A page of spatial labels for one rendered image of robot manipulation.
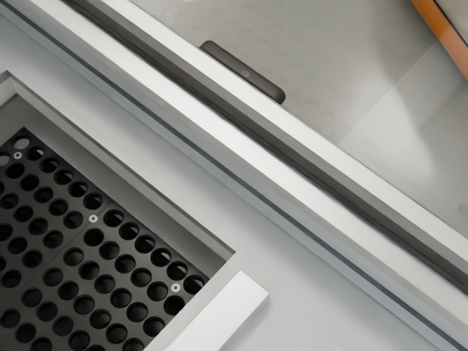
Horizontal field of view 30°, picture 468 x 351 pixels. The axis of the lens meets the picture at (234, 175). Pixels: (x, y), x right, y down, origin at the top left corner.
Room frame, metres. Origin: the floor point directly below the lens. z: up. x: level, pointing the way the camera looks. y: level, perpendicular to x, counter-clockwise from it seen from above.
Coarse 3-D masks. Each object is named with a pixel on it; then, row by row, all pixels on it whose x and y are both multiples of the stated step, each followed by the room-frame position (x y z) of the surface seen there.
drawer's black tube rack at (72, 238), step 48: (0, 192) 0.29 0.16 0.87; (48, 192) 0.29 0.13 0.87; (0, 240) 0.26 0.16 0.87; (48, 240) 0.26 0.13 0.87; (96, 240) 0.25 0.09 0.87; (144, 240) 0.25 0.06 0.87; (0, 288) 0.21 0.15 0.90; (48, 288) 0.21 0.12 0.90; (96, 288) 0.21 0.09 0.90; (144, 288) 0.21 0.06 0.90; (192, 288) 0.22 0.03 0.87; (0, 336) 0.18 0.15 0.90; (48, 336) 0.18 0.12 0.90; (96, 336) 0.18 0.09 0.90; (144, 336) 0.17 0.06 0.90
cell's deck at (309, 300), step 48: (0, 48) 0.36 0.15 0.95; (0, 96) 0.34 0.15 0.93; (48, 96) 0.32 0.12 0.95; (96, 96) 0.32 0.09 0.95; (96, 144) 0.29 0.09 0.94; (144, 144) 0.28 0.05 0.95; (144, 192) 0.26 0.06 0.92; (192, 192) 0.25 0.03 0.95; (240, 240) 0.21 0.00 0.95; (288, 240) 0.21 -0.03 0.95; (288, 288) 0.18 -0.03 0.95; (336, 288) 0.18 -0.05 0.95; (240, 336) 0.16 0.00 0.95; (288, 336) 0.15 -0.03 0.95; (336, 336) 0.15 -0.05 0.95; (384, 336) 0.15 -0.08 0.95
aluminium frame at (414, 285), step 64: (0, 0) 0.39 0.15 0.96; (64, 0) 0.36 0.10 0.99; (128, 64) 0.31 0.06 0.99; (192, 128) 0.27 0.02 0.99; (256, 128) 0.26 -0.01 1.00; (256, 192) 0.24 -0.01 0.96; (320, 192) 0.22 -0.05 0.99; (320, 256) 0.20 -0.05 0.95; (384, 256) 0.18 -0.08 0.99; (448, 320) 0.14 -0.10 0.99
